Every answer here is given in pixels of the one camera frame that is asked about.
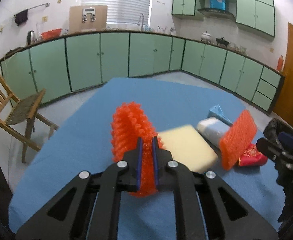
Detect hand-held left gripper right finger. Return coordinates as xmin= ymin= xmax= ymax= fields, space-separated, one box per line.
xmin=152 ymin=136 xmax=279 ymax=240

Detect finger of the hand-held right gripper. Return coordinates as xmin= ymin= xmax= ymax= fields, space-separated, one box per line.
xmin=256 ymin=137 xmax=293 ymax=165
xmin=278 ymin=131 xmax=293 ymax=154

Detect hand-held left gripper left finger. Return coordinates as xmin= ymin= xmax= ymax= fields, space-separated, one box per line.
xmin=15 ymin=137 xmax=144 ymax=240

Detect black trash bin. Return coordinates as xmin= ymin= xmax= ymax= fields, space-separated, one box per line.
xmin=263 ymin=118 xmax=293 ymax=140

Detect red patterned packet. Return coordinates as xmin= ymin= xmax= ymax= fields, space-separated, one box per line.
xmin=238 ymin=144 xmax=269 ymax=167

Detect orange ridged foam sheet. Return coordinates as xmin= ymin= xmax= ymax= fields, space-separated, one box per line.
xmin=219 ymin=110 xmax=258 ymax=170

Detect cream sponge block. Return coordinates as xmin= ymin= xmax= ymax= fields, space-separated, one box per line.
xmin=158 ymin=124 xmax=219 ymax=173

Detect white and blue pack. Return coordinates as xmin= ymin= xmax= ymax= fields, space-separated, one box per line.
xmin=196 ymin=117 xmax=230 ymax=147

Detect blue table mat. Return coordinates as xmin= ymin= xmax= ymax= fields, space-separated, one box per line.
xmin=8 ymin=77 xmax=287 ymax=240

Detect green base cabinets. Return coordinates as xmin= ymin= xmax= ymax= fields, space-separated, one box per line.
xmin=0 ymin=29 xmax=285 ymax=115

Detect wooden chair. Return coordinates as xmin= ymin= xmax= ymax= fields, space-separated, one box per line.
xmin=0 ymin=63 xmax=59 ymax=164

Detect range hood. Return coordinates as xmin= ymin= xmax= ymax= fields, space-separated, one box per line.
xmin=197 ymin=8 xmax=235 ymax=20

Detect blue box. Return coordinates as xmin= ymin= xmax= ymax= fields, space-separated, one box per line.
xmin=209 ymin=0 xmax=227 ymax=10

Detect brown cardboard box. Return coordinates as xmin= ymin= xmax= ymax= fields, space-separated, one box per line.
xmin=69 ymin=5 xmax=108 ymax=32

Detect red plastic basin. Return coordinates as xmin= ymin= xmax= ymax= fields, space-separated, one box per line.
xmin=41 ymin=29 xmax=62 ymax=40

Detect white device on board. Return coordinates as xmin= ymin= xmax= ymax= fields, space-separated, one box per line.
xmin=82 ymin=7 xmax=97 ymax=23

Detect white window blind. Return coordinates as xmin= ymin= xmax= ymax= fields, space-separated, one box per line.
xmin=81 ymin=0 xmax=153 ymax=27

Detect dark towel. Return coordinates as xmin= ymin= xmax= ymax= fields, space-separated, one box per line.
xmin=14 ymin=9 xmax=29 ymax=27

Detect green wall cabinets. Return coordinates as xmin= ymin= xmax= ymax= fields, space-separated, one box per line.
xmin=171 ymin=0 xmax=275 ymax=40

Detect metal towel rail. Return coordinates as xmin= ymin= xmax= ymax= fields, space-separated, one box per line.
xmin=13 ymin=2 xmax=50 ymax=18

